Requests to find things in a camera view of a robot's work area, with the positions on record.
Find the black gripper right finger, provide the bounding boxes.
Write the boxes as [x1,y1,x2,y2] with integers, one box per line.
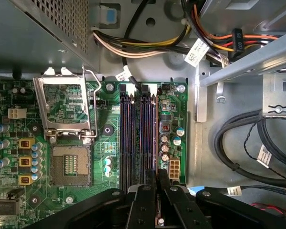
[159,168,286,229]

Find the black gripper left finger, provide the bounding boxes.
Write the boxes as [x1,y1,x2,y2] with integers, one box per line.
[45,168,157,229]

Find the RAM slot white latches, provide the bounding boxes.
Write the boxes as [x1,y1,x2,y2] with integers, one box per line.
[149,84,159,173]
[128,84,137,191]

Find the RAM slot black latches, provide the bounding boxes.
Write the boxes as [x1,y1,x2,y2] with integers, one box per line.
[120,83,129,191]

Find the green motherboard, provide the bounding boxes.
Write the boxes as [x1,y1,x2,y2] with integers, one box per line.
[0,80,189,229]

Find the CPU socket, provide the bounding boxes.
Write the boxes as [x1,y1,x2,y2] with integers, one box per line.
[49,144,92,188]

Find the metal socket cover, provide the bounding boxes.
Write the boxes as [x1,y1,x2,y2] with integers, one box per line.
[32,67,92,144]

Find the grey metal drive cage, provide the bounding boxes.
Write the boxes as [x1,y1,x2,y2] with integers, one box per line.
[197,0,286,120]

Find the black power connector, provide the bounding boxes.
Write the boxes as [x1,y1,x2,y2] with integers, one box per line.
[230,28,244,59]

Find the grey power supply unit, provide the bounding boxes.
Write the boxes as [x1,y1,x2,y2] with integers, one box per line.
[0,0,101,74]

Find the thick black cable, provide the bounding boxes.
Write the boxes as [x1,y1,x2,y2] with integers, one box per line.
[214,108,286,189]

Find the wire locking lever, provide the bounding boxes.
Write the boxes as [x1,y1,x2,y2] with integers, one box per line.
[77,66,102,141]

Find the yellow white wire bundle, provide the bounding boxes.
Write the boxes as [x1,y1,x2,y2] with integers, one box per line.
[92,22,193,59]

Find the orange red wire bundle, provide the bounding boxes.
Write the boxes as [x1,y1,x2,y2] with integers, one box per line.
[190,3,281,54]

